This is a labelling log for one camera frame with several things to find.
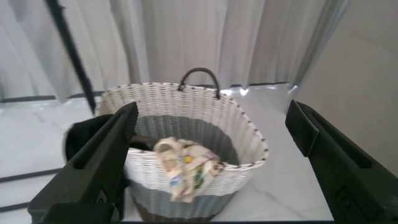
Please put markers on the white laundry basket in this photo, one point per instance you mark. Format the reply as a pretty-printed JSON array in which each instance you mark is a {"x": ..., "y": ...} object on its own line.
[{"x": 186, "y": 102}]

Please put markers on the black clothes rack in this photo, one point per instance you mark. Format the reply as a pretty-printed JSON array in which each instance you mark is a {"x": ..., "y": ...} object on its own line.
[{"x": 73, "y": 53}]

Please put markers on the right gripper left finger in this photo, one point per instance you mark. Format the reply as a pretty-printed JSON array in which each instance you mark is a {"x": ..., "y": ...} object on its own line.
[{"x": 93, "y": 174}]

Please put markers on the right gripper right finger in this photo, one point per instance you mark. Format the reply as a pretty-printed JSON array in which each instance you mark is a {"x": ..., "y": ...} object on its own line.
[{"x": 348, "y": 180}]

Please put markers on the black garment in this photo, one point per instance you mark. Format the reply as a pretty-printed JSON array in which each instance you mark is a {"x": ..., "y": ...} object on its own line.
[{"x": 81, "y": 133}]

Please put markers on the cream printed garment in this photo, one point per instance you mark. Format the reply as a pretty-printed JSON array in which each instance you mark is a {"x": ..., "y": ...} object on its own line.
[{"x": 186, "y": 168}]

